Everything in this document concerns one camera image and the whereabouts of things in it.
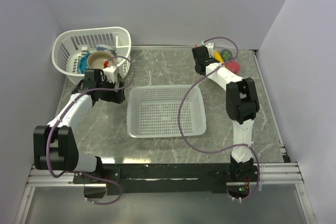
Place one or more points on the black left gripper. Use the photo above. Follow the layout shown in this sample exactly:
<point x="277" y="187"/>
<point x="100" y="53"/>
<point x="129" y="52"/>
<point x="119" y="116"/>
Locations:
<point x="115" y="97"/>

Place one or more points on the clear zip top bag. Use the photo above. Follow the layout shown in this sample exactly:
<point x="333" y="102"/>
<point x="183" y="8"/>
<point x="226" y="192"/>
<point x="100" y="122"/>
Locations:
<point x="226" y="55"/>

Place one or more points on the yellow fake banana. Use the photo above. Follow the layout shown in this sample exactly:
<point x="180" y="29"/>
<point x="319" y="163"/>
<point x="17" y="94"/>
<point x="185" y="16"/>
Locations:
<point x="218" y="57"/>

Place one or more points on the red fake apple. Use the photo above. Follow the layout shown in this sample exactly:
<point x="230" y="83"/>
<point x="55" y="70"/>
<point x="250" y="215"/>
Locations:
<point x="234" y="67"/>

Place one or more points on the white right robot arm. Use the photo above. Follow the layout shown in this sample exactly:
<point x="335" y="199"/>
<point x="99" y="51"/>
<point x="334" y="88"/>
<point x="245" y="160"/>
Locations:
<point x="242" y="106"/>

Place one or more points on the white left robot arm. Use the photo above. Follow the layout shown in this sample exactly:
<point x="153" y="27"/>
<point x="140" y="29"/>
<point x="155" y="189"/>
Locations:
<point x="54" y="144"/>

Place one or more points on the blue plate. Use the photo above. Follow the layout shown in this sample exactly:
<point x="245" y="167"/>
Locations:
<point x="83" y="64"/>

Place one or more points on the beige bowl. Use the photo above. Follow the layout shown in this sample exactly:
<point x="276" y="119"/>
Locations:
<point x="97" y="59"/>

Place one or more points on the blue patterned white dish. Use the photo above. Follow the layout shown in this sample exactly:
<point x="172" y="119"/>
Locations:
<point x="103" y="47"/>

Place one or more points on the white perforated tray basket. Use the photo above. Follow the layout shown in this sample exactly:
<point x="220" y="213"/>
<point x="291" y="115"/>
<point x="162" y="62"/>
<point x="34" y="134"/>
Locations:
<point x="153" y="110"/>

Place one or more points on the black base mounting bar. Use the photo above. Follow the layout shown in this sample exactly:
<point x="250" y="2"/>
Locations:
<point x="165" y="178"/>

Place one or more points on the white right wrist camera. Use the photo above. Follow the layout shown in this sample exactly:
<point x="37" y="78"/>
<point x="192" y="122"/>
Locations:
<point x="210" y="48"/>

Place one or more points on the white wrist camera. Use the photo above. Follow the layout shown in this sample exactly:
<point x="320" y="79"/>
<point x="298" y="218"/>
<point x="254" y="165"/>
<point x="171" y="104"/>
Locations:
<point x="110" y="71"/>
<point x="210" y="48"/>

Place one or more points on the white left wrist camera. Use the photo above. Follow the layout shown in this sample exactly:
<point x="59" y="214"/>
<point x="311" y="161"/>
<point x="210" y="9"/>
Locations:
<point x="110" y="71"/>

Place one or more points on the aluminium frame rail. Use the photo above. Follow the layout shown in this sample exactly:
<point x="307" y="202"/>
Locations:
<point x="270" y="173"/>

